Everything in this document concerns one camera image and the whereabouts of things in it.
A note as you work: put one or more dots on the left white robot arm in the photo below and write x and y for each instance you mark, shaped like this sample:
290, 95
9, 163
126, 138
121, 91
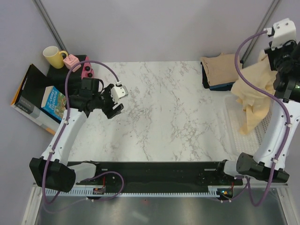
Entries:
51, 170

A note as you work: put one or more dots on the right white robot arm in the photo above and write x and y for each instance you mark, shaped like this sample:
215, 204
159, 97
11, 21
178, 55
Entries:
262, 152

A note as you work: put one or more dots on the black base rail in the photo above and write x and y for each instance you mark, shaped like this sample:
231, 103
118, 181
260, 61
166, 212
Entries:
163, 176

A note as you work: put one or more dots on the left aluminium frame post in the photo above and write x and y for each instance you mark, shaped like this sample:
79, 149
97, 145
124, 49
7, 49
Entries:
49, 23

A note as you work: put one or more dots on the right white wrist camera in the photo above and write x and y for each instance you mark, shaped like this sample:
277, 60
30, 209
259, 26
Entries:
282, 32

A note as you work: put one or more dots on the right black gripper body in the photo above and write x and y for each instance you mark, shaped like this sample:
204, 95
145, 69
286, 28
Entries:
285, 51

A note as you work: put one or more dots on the white cable duct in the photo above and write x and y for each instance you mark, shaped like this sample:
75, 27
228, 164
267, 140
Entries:
90, 191

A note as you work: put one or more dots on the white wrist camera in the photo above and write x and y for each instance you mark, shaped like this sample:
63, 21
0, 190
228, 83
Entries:
118, 93
282, 32

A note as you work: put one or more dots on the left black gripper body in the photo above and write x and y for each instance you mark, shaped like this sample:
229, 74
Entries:
108, 103

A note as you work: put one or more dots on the folded tan t shirt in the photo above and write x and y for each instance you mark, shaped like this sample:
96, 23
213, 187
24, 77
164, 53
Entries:
220, 70

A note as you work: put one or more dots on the yellow mug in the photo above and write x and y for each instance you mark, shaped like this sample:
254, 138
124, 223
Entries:
54, 56

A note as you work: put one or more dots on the aluminium frame post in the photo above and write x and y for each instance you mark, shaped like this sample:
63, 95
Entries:
266, 18
49, 23

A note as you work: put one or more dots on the pink cube block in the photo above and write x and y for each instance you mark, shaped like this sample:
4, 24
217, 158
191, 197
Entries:
70, 61

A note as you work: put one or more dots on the blue paperback book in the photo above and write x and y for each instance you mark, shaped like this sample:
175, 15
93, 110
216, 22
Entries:
54, 103

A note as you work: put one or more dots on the right aluminium frame post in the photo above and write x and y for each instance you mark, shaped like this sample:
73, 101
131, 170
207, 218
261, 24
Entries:
266, 18

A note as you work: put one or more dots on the folded black t shirt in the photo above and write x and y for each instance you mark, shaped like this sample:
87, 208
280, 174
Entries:
204, 78

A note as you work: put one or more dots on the cream yellow t shirt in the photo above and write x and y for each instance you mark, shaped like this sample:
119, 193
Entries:
255, 104

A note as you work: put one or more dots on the black orange file folder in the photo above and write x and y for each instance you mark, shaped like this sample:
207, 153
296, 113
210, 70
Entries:
28, 99

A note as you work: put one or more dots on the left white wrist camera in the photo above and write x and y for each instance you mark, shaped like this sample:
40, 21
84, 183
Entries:
118, 93

